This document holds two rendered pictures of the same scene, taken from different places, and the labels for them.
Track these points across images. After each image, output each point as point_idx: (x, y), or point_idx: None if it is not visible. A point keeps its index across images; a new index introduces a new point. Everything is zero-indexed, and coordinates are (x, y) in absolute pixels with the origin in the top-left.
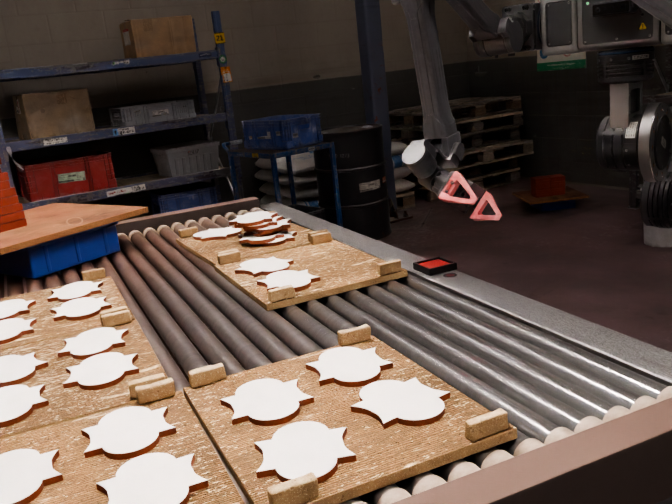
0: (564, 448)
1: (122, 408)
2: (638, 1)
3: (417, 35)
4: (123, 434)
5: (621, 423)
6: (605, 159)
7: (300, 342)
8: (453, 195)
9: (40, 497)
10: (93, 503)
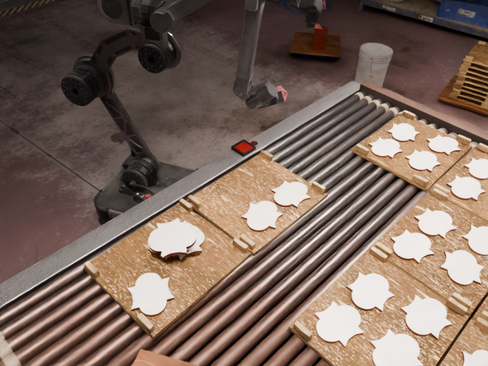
0: (412, 104)
1: (457, 195)
2: None
3: (259, 26)
4: (470, 186)
5: (393, 96)
6: (166, 66)
7: (359, 173)
8: None
9: None
10: None
